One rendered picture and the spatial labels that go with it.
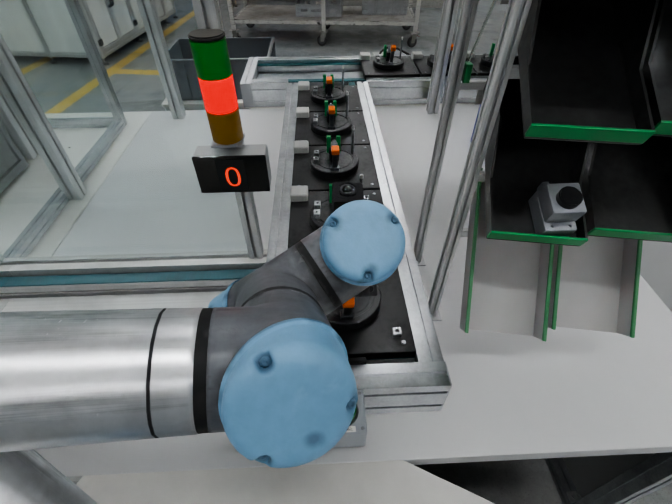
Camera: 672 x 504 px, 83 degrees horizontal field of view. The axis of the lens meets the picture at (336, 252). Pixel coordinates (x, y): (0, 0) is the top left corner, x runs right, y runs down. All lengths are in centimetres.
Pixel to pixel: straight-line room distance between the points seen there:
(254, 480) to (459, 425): 37
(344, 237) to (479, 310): 45
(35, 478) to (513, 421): 70
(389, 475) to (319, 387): 54
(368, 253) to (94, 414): 21
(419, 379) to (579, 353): 39
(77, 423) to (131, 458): 57
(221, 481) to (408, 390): 34
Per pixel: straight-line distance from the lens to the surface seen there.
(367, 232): 33
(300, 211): 97
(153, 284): 92
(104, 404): 24
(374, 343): 71
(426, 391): 71
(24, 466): 49
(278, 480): 74
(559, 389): 90
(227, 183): 70
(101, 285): 97
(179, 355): 23
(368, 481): 73
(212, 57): 61
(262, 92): 178
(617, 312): 85
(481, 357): 87
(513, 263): 75
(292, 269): 34
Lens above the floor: 156
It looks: 44 degrees down
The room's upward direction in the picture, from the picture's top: straight up
